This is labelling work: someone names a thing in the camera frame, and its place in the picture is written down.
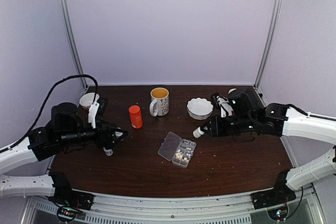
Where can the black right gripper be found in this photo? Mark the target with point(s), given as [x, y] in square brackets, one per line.
[217, 130]

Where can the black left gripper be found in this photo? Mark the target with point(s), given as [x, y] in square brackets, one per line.
[107, 142]

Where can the small white pill bottle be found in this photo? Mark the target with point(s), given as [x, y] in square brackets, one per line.
[108, 152]

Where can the clear plastic pill organizer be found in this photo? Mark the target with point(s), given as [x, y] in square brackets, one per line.
[173, 144]

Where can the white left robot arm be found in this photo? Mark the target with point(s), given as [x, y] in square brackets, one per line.
[38, 145]

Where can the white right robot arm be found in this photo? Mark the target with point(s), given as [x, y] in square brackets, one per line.
[294, 123]

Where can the white pills in organizer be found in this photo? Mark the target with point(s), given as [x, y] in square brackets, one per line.
[183, 157]

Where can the orange pill bottle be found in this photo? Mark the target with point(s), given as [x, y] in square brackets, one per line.
[135, 116]

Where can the white ceramic bowl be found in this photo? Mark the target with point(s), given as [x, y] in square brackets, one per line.
[87, 100]

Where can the white scalloped dish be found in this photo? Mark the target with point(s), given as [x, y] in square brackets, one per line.
[199, 108]

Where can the yellow-lined patterned mug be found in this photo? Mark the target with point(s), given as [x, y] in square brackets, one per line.
[159, 105]

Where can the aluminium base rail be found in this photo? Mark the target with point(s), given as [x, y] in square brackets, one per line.
[234, 208]

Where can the aluminium frame post right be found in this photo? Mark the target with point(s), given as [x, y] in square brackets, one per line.
[276, 10]

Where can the aluminium frame post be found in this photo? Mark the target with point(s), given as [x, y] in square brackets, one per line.
[71, 37]
[276, 10]

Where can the aluminium frame post left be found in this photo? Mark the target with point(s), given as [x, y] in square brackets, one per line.
[71, 37]

